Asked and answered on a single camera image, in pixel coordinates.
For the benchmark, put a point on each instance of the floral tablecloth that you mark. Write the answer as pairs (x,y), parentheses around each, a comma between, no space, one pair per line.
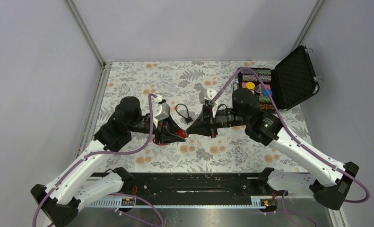
(179,83)

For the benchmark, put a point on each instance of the black poker chip case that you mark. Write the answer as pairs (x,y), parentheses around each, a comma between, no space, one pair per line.
(292,81)

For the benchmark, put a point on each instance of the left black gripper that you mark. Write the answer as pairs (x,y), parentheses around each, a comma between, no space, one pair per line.
(164,130)

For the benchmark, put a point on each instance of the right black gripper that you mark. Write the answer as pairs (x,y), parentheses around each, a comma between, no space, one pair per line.
(205,125)

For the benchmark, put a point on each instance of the yellow poker chip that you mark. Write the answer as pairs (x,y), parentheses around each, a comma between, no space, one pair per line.
(250,85)

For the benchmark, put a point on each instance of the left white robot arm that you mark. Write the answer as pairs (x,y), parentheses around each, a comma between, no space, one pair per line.
(62,199)

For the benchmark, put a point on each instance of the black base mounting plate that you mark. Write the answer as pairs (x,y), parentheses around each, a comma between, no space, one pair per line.
(198,189)

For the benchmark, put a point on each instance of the red padlock with keys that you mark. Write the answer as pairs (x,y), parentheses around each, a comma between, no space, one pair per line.
(167,138)

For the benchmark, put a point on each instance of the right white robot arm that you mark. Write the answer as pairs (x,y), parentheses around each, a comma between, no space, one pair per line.
(326,179)

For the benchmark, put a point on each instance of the blue poker chip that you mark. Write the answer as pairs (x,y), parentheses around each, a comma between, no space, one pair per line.
(267,93)

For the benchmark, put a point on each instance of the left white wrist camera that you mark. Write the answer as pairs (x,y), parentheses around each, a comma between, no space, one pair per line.
(161,110)

